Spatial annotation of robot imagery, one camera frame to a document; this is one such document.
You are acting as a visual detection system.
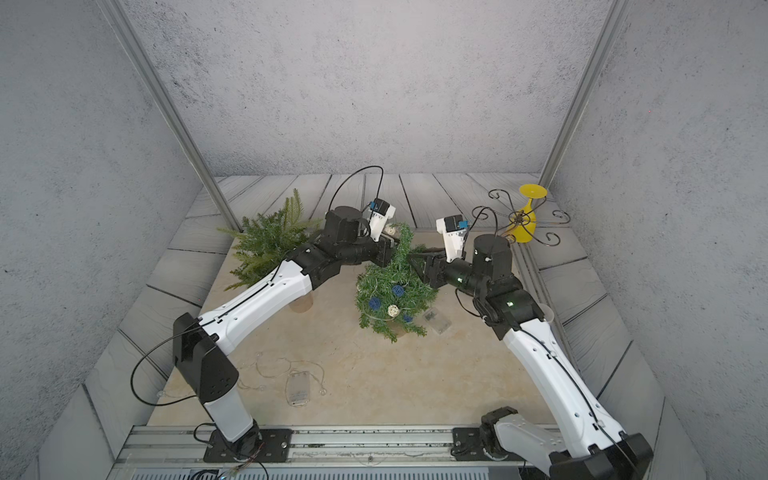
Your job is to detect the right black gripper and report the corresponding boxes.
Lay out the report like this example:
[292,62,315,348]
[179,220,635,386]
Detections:
[408,248,491,302]

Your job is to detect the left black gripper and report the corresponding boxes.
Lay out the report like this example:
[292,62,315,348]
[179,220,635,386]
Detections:
[336,230,407,268]

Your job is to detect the fern tree wooden base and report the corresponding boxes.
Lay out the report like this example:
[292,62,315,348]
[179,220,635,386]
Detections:
[219,189,319,291]

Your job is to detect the small christmas tree wooden base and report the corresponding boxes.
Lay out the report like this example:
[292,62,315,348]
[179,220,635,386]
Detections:
[355,223,439,344]

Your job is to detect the clear battery box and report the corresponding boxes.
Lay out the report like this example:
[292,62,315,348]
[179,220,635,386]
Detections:
[285,370,312,408]
[423,308,452,335]

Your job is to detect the clear fairy light wire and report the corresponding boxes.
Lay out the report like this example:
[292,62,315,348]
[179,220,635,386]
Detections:
[233,350,328,397]

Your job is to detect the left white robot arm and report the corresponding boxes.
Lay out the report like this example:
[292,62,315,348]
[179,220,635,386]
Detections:
[169,198,397,458]

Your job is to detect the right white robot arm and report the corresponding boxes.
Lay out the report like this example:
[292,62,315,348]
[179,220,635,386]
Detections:
[408,234,653,479]

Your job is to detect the yellow plastic goblet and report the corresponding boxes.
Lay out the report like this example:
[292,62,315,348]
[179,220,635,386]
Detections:
[506,184,548,244]

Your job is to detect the clear plastic wine glass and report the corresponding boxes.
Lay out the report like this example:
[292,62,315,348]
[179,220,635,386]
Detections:
[539,303,555,324]

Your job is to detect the beige table mat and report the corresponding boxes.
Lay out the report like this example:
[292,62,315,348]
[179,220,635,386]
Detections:
[146,230,562,428]

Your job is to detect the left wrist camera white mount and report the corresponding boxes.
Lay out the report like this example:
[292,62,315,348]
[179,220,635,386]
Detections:
[368,198,396,242]

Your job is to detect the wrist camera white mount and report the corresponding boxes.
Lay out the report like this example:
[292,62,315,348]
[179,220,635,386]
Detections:
[368,198,396,242]
[436,214,469,263]

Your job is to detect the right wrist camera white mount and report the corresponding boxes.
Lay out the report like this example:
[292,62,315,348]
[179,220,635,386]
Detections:
[436,214,469,263]

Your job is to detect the black scroll wire stand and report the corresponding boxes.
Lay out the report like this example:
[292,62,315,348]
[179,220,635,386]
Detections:
[469,184,571,247]

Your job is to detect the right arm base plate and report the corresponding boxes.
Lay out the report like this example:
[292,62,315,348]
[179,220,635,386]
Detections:
[450,406,522,462]

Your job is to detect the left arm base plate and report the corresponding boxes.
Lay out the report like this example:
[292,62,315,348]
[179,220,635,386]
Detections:
[203,424,293,464]

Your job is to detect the aluminium front rail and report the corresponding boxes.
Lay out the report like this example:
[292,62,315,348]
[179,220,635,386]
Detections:
[109,425,546,479]

